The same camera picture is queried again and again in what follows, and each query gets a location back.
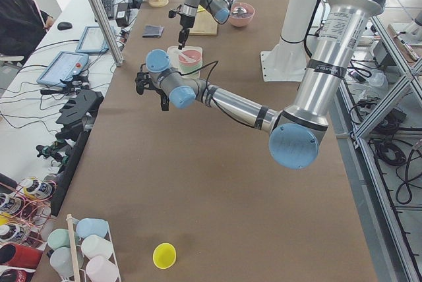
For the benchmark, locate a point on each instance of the white plastic cup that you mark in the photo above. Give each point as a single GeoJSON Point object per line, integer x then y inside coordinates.
{"type": "Point", "coordinates": [94, 245]}

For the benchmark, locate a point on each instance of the pink bowl with contents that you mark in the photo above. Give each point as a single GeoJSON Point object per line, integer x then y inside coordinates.
{"type": "Point", "coordinates": [241, 14]}

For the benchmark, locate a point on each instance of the red can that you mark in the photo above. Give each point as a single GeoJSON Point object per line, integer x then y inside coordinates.
{"type": "Point", "coordinates": [16, 255]}

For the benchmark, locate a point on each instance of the person in black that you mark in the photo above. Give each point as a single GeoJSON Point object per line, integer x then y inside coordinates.
{"type": "Point", "coordinates": [23, 26]}

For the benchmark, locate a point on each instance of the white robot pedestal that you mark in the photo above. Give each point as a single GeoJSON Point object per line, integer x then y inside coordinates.
{"type": "Point", "coordinates": [287, 61]}

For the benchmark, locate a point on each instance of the white wire cup rack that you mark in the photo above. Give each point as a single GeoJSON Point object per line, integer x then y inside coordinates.
{"type": "Point", "coordinates": [79, 260]}

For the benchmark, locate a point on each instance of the white bear tray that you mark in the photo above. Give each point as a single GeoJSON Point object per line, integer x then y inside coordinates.
{"type": "Point", "coordinates": [173, 52]}

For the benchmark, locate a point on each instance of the black keyboard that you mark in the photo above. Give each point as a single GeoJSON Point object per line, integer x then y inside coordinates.
{"type": "Point", "coordinates": [108, 8]}

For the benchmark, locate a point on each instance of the yellow plastic cup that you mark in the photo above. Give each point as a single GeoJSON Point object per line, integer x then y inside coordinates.
{"type": "Point", "coordinates": [164, 255]}

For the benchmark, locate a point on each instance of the black power adapter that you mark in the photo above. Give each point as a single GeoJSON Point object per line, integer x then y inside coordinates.
{"type": "Point", "coordinates": [122, 14]}

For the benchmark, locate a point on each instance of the blue teach pendant tablet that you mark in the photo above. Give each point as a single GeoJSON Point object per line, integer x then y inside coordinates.
{"type": "Point", "coordinates": [62, 68]}

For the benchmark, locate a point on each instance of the aluminium frame post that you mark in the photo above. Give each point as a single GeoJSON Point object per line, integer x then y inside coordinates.
{"type": "Point", "coordinates": [100, 14]}

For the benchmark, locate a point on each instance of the black computer mouse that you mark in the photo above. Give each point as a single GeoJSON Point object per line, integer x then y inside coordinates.
{"type": "Point", "coordinates": [64, 26]}

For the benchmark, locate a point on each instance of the white spoon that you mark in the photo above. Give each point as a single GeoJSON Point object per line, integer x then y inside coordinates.
{"type": "Point", "coordinates": [186, 58]}

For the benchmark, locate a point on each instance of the dark folded cloth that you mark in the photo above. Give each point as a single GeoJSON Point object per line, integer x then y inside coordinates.
{"type": "Point", "coordinates": [151, 31]}

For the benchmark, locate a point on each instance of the grey plastic cup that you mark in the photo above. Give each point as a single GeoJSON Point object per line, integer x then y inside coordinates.
{"type": "Point", "coordinates": [61, 262]}

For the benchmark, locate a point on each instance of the blue plastic cup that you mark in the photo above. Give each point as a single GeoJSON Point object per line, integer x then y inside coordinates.
{"type": "Point", "coordinates": [91, 226]}

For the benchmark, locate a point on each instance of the wooden cutting board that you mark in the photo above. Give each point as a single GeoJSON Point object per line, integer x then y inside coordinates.
{"type": "Point", "coordinates": [204, 25]}

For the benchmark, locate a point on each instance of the black tool holder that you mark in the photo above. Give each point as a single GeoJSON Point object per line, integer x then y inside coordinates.
{"type": "Point", "coordinates": [86, 102]}

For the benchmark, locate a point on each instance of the green plastic cup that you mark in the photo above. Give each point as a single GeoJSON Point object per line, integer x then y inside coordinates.
{"type": "Point", "coordinates": [59, 238]}

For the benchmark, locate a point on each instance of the pink plastic cup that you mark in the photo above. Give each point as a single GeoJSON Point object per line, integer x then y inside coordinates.
{"type": "Point", "coordinates": [100, 269]}

